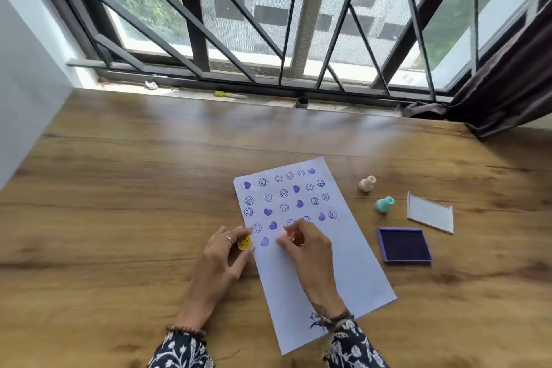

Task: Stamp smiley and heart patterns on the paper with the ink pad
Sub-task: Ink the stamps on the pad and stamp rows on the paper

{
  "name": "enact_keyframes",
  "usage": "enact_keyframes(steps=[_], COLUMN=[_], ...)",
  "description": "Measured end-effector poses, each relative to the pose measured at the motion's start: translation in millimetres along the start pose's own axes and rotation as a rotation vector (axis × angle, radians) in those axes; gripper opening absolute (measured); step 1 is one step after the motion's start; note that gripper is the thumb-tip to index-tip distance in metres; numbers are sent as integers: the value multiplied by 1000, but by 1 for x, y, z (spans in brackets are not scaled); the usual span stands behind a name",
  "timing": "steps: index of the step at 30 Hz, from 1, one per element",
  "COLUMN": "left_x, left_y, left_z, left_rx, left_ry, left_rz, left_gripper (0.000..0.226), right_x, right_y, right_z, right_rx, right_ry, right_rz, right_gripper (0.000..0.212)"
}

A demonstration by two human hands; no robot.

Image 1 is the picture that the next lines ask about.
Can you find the person's right hand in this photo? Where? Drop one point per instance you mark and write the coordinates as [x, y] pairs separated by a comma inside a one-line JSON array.
[[315, 264]]

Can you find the person's left hand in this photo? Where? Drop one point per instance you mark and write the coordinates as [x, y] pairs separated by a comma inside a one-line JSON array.
[[215, 268]]

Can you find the pink stamp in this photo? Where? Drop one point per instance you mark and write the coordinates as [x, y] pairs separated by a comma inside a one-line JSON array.
[[296, 241]]

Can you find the yellow smiley stamp cap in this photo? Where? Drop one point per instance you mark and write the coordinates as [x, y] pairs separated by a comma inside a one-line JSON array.
[[244, 243]]

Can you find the white paper sheet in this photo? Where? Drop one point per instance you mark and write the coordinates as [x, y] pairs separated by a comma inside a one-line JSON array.
[[358, 277]]

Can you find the teal green stamp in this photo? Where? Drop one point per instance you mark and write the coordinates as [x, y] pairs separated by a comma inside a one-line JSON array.
[[384, 205]]

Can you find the purple ink pad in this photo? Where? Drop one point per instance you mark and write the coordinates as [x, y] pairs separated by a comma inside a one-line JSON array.
[[404, 246]]

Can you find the beige stamp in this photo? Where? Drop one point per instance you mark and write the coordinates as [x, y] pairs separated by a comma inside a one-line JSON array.
[[366, 184]]

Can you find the clear ink pad lid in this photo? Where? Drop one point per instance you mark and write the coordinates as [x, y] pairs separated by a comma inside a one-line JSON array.
[[430, 213]]

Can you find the person's left forearm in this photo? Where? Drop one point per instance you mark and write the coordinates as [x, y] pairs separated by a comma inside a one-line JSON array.
[[181, 352]]

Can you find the person's right forearm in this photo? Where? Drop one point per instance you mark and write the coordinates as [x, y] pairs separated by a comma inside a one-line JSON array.
[[353, 348]]

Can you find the small black cylinder cap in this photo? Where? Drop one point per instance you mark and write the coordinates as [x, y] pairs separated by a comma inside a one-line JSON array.
[[302, 102]]

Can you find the yellow marker pen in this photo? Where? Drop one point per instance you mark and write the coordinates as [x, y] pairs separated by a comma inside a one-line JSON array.
[[228, 94]]

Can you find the white crumpled scrap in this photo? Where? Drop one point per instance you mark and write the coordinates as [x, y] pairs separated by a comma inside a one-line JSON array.
[[151, 85]]

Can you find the black metal window grille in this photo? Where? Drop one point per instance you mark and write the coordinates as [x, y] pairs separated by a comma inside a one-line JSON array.
[[194, 14]]

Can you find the dark brown curtain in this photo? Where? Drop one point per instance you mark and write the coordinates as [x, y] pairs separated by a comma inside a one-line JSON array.
[[509, 87]]

